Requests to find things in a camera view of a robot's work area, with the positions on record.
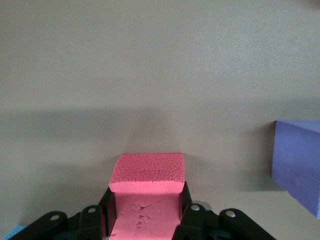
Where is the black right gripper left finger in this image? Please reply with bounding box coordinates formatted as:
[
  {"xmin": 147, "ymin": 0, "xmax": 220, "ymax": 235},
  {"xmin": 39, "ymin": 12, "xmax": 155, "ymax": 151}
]
[{"xmin": 14, "ymin": 187, "xmax": 118, "ymax": 240}]

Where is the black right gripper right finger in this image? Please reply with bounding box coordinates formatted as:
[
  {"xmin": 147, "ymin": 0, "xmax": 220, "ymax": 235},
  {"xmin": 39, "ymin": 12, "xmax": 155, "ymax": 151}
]
[{"xmin": 172, "ymin": 181, "xmax": 278, "ymax": 240}]

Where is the blue foam block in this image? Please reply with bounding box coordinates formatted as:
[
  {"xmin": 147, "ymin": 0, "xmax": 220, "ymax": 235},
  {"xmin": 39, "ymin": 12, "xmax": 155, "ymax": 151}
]
[{"xmin": 4, "ymin": 224, "xmax": 27, "ymax": 240}]

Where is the red foam block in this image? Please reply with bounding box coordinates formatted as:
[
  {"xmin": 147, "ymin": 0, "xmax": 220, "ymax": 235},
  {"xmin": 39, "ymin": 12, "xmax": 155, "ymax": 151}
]
[{"xmin": 108, "ymin": 152, "xmax": 186, "ymax": 240}]

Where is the purple foam block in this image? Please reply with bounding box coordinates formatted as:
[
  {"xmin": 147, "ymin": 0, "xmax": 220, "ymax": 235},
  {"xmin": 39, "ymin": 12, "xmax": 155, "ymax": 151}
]
[{"xmin": 271, "ymin": 119, "xmax": 320, "ymax": 221}]

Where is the brown table cover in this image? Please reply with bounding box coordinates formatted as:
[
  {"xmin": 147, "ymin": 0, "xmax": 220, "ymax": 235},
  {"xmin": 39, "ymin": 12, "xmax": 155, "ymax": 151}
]
[{"xmin": 0, "ymin": 0, "xmax": 320, "ymax": 240}]

